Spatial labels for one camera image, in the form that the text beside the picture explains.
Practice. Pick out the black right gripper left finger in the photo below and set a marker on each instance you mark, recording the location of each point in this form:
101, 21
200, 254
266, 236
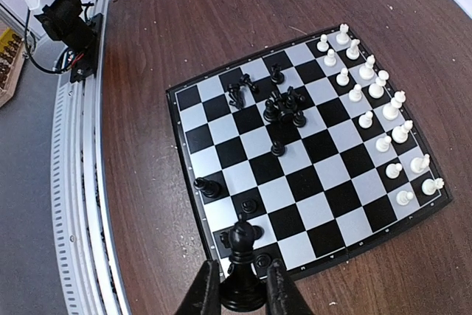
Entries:
202, 298

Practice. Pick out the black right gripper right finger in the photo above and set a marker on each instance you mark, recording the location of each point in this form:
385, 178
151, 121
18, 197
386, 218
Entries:
283, 297

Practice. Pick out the black bishop piece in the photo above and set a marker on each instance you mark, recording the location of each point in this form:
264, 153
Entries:
242, 290

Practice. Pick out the black rook piece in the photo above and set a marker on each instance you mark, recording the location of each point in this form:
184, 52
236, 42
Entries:
263, 260

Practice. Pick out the black knight piece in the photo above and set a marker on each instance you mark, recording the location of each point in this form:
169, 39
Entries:
240, 239

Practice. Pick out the black pawn piece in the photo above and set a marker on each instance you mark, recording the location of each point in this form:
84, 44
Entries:
249, 206

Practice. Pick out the black king piece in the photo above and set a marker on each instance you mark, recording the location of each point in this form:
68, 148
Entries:
208, 187

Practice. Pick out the pile of black chess pieces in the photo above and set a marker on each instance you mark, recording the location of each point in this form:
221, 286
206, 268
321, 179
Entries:
281, 110

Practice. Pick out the wooden crate of pieces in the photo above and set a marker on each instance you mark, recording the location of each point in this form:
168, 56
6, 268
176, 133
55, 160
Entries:
12, 61

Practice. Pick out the black and white chessboard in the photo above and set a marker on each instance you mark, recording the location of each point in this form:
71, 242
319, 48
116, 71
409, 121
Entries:
321, 190

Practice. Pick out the white edge pawn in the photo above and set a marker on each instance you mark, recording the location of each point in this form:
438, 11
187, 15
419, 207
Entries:
404, 197

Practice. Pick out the white corner rook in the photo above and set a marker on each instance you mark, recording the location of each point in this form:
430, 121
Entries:
431, 186

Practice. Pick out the white knight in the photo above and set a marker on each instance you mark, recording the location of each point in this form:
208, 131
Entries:
419, 164

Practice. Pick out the white bishop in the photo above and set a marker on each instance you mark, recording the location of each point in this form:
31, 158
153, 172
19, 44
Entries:
401, 133

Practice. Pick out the front aluminium rail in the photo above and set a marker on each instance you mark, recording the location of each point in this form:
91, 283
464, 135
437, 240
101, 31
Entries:
84, 243

